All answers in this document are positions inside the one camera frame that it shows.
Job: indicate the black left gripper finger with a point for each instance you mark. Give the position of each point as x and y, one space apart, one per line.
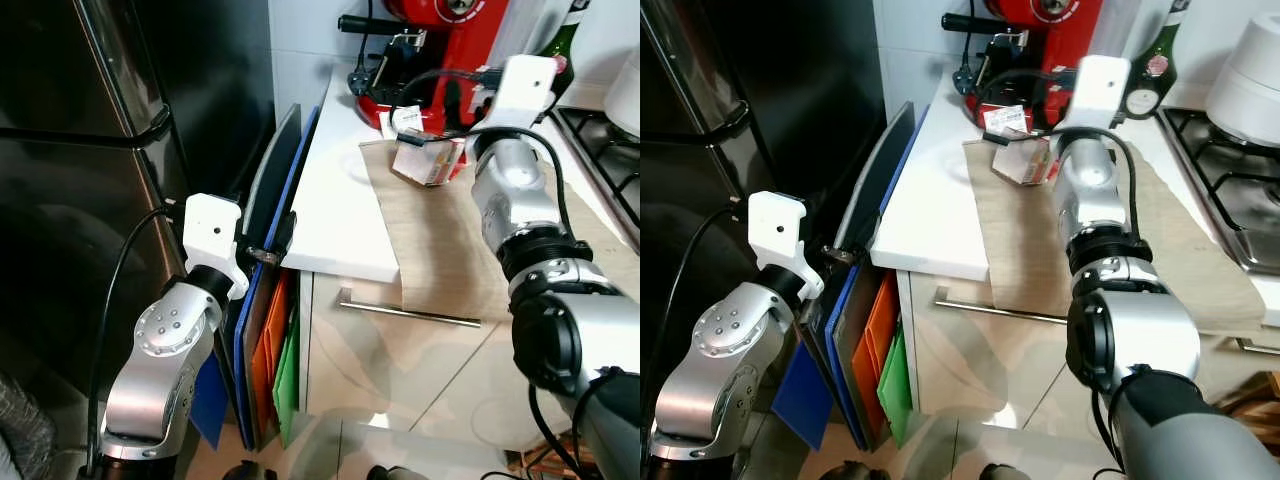
284 230

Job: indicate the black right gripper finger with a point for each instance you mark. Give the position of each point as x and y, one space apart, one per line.
408 141
1000 139

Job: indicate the small white red drink carton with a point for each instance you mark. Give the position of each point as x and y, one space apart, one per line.
432 165
1025 162

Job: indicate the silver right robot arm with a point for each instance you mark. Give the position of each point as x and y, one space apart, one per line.
1090 185
515 190

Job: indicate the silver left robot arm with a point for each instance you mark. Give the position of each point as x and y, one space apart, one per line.
730 340
165 340

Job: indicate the dark steel fridge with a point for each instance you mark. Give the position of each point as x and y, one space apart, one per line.
70 200
700 100

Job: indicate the white barcode label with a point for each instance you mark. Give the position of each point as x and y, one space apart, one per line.
408 120
1006 118

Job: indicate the dark grey tray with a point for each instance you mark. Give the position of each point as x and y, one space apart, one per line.
875 190
270 190

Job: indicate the black power plug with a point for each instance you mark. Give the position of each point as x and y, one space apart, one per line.
965 78
360 80

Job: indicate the red coffee machine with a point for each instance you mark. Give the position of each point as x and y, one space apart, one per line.
1070 30
470 50

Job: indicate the orange cutting board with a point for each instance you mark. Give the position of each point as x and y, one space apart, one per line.
272 350
880 330

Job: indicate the beige wood-grain mat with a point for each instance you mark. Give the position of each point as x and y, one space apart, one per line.
440 240
1020 240

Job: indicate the green glass bottle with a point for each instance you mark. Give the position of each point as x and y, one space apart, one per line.
568 45
1150 70

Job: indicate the large blue board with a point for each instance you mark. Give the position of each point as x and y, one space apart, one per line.
845 370
240 380

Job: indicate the small blue board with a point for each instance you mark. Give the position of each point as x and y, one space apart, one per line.
803 395
210 400

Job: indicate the steel gas stove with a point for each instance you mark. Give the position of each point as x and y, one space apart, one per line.
600 170
1230 190

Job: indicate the beige kitchen cabinet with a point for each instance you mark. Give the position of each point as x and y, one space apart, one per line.
350 370
980 380

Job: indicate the white cooking pot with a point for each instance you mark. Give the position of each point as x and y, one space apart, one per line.
627 95
1250 70

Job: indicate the black robot right foot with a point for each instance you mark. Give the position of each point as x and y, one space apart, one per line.
398 472
1003 471

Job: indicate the grey fuzzy rug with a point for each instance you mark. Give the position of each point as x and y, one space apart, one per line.
20 430

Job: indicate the wooden wine rack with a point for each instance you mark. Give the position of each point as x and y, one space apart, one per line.
545 463
1255 405

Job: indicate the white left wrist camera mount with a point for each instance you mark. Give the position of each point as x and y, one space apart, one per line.
778 235
212 235

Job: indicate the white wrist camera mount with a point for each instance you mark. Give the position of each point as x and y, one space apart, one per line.
212 235
525 88
1100 88
778 235

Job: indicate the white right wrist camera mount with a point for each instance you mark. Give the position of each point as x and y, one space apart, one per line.
525 88
1100 88

